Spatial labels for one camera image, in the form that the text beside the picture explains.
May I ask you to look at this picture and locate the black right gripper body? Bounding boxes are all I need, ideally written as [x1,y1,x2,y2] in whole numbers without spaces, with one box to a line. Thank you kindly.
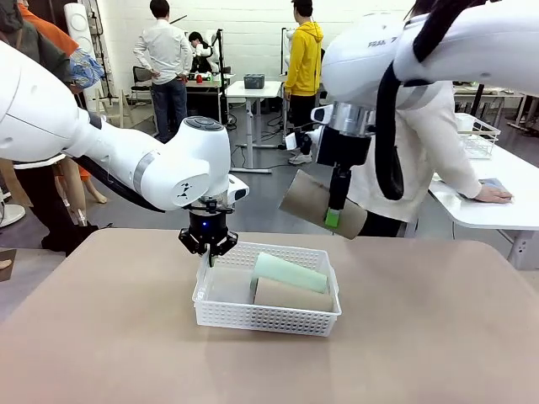
[315,125,372,170]

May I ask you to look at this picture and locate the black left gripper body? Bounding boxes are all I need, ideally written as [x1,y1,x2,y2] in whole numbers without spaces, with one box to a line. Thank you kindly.
[188,210,231,246]

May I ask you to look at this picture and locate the green towel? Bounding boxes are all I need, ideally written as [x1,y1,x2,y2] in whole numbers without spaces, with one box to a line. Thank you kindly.
[251,251,329,295]

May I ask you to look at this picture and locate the white perforated plastic basket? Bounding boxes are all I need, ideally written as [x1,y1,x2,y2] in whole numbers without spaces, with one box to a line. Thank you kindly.
[191,240,343,338]

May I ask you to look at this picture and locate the brown towel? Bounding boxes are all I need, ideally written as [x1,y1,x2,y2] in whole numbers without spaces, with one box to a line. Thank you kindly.
[252,276,336,313]

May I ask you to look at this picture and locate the blue grey towel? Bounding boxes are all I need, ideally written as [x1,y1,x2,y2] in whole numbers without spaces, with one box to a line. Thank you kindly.
[479,178,517,204]

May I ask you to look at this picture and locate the person's right forearm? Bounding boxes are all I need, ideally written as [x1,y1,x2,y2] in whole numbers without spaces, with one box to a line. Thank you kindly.
[446,159,485,201]

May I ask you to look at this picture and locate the person's right hand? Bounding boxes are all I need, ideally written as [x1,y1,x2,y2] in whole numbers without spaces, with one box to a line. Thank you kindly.
[478,184,515,205]

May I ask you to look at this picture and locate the person in white sweater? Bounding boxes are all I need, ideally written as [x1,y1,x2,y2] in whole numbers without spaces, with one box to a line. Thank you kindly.
[347,0,485,237]

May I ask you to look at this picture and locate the person in yellow hoodie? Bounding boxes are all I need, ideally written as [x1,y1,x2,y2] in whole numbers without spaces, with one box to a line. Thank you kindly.
[284,0,325,166]

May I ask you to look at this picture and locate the small white standing desk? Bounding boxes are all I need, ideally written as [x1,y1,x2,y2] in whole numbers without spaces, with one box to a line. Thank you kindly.
[225,79,284,174]

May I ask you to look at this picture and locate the wooden background desk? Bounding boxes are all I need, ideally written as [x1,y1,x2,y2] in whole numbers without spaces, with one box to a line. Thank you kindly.
[184,77,227,142]

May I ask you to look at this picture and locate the white wooden step stand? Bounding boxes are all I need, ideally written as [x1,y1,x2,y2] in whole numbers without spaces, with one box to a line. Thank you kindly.
[95,88,134,128]

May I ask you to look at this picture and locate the white rounded table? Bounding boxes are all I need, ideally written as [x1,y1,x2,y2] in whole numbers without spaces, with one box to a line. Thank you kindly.
[427,142,539,270]

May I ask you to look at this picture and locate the grey long background desk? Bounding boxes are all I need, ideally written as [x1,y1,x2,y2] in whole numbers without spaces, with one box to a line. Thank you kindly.
[453,85,527,127]

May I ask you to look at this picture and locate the black mesh chair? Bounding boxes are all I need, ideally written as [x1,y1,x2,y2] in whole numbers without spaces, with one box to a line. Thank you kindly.
[132,66,155,102]

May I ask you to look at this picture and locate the seated person in black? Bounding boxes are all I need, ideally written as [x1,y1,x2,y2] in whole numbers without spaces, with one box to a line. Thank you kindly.
[188,31,220,73]

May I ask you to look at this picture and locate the white round stand base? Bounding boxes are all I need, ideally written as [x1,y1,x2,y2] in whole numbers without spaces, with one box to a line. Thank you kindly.
[0,204,27,229]

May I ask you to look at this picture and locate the person in white shirt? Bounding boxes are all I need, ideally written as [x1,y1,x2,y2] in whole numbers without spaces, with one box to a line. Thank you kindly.
[133,0,194,144]

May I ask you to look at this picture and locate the person in dark vest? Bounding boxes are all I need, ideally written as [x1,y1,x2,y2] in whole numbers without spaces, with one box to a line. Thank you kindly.
[0,0,100,256]

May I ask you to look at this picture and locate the mannequin in orange clothes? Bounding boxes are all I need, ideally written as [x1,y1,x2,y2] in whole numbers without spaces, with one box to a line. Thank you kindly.
[19,2,109,226]

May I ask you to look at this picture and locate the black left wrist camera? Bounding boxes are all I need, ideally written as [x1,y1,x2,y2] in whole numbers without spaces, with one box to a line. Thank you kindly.
[187,195,235,214]

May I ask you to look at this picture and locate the black right arm hose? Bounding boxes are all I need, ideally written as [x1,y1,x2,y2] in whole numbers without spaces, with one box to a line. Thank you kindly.
[376,0,504,201]

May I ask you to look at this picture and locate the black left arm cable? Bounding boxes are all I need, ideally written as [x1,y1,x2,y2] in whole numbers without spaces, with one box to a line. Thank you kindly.
[77,154,166,214]

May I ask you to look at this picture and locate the white wire rack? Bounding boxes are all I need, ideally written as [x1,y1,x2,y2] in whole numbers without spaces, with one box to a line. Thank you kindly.
[456,112,502,161]

